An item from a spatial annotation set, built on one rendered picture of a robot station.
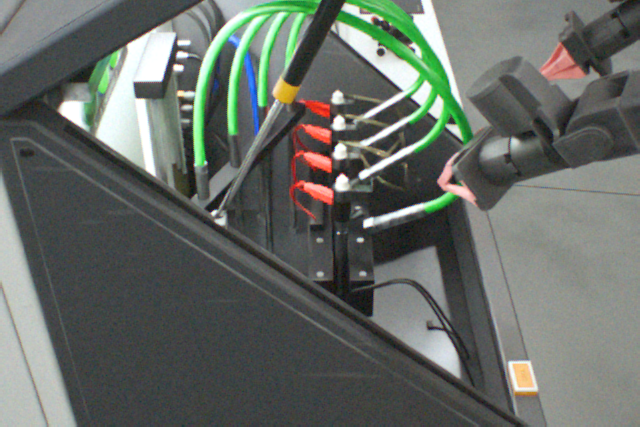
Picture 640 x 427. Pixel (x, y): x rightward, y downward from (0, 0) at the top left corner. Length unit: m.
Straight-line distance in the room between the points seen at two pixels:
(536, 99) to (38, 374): 0.60
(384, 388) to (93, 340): 0.32
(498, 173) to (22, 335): 0.54
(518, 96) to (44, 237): 0.48
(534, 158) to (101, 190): 0.43
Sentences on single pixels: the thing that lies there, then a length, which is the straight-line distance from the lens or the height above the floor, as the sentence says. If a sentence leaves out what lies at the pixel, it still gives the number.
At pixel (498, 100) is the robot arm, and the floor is 1.40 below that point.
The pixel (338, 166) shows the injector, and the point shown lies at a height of 1.11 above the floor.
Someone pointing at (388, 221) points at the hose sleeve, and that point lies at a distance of 1.05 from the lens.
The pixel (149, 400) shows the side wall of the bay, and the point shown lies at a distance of 0.95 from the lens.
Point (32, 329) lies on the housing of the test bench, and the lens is 0.89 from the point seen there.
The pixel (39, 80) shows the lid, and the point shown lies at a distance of 0.67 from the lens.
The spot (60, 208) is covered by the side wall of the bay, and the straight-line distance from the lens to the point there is 0.77.
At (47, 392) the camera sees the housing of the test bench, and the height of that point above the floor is 1.09.
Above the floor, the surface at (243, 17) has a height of 1.40.
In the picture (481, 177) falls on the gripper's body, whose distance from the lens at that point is 0.91.
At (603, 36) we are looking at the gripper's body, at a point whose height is 1.32.
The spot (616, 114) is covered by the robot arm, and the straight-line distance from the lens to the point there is 0.79.
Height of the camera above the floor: 1.81
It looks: 37 degrees down
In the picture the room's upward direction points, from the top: straight up
